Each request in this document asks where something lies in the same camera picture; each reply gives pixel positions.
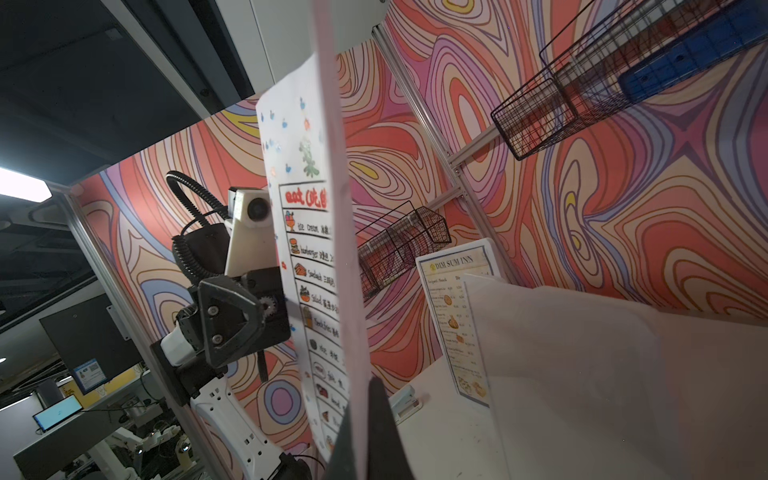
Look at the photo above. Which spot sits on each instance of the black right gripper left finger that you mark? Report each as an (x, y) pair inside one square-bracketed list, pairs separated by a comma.
[(341, 465)]

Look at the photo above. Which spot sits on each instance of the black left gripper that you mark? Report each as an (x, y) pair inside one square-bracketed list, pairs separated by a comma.
[(231, 317)]

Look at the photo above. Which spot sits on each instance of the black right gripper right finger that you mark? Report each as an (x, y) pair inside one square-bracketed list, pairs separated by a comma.
[(386, 456)]

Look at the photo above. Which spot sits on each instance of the Dim Sum Inn menu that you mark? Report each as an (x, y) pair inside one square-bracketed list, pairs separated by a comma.
[(453, 324)]

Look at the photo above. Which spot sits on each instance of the hand-drawn colourful menu sheet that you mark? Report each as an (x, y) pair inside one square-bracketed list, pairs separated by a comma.
[(302, 133)]

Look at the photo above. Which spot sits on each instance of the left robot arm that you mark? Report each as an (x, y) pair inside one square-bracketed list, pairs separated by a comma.
[(200, 252)]

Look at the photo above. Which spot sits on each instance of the small grey-blue eraser block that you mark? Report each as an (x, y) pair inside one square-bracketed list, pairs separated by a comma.
[(404, 404)]

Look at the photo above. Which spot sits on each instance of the computer monitor outside cell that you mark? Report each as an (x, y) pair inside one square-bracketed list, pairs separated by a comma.
[(57, 413)]

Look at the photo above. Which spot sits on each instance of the blue stapler in basket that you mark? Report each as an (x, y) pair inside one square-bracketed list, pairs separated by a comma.
[(737, 27)]

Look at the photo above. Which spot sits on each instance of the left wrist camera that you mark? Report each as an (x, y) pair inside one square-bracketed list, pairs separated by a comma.
[(251, 229)]

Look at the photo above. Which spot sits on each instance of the black wire basket left wall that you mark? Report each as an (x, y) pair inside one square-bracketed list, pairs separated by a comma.
[(389, 245)]

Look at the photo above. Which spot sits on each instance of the black wire basket wall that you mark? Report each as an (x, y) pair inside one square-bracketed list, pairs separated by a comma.
[(580, 87), (389, 245)]

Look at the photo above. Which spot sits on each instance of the black wire basket back wall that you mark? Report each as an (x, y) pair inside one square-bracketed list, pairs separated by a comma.
[(580, 87)]

